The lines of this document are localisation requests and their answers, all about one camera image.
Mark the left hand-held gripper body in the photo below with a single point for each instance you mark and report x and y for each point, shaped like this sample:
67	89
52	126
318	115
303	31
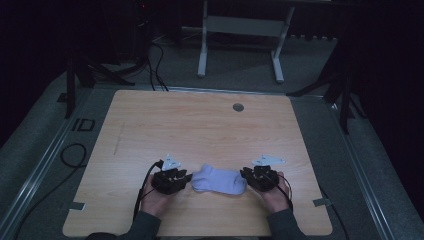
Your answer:
166	183

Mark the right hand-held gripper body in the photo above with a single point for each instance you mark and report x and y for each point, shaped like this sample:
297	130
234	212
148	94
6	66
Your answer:
265	180

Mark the pale lavender sock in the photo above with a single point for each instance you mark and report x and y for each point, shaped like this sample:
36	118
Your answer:
218	180

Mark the person's left hand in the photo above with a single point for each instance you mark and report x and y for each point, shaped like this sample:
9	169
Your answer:
155	201

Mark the person's right hand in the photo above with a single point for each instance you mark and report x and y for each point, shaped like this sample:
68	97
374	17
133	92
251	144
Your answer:
275	200

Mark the grey round table grommet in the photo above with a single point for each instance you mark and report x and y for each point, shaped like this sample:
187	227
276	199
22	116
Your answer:
238	107

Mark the black tripod stand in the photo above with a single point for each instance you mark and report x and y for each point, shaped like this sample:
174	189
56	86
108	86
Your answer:
70	86
345	100

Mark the dark equipment stand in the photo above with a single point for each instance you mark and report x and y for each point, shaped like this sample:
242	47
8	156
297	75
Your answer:
145	33

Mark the metal floor rail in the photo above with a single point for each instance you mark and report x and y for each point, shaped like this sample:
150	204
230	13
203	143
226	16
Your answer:
363	173
40	166
216	90

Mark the white metal table frame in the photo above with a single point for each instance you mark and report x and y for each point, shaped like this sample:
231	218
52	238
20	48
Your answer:
243	26

